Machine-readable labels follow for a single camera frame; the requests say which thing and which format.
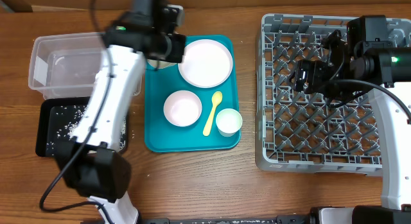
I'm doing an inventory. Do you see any white bowl with food scraps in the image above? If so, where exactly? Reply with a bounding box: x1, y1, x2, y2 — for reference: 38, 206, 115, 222
147, 59, 176, 69

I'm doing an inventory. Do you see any grey dishwasher rack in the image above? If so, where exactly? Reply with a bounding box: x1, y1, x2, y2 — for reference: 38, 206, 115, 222
255, 13, 410, 177

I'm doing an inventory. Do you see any large white plate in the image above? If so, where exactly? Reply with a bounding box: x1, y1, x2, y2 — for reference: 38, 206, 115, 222
178, 39, 234, 89

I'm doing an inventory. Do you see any yellow plastic spoon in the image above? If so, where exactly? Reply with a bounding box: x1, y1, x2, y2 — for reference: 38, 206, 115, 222
202, 91, 223, 137

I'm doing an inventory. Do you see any pink bowl with rice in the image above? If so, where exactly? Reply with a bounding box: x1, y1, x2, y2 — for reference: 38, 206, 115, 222
163, 90, 202, 127

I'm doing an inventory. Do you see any white cup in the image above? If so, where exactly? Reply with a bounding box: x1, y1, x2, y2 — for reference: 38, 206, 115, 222
216, 108, 243, 137

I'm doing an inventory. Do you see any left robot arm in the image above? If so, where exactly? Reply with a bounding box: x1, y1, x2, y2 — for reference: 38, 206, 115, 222
54, 0, 186, 223

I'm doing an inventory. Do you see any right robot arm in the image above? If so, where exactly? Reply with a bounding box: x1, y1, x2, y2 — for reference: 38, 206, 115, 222
288, 15, 410, 223

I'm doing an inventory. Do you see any teal serving tray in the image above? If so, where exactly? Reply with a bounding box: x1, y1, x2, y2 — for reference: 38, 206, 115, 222
144, 34, 242, 153

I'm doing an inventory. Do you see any clear plastic bin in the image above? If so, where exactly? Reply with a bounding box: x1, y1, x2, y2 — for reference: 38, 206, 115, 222
28, 31, 143, 100

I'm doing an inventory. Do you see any spilled rice pile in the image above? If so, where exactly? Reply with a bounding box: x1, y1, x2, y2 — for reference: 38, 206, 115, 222
46, 103, 128, 153

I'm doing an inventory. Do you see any black tray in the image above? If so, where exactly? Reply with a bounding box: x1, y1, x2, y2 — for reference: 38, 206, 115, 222
35, 96, 129, 158

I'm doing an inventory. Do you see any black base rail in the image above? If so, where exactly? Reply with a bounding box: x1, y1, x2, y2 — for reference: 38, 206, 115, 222
80, 206, 411, 224

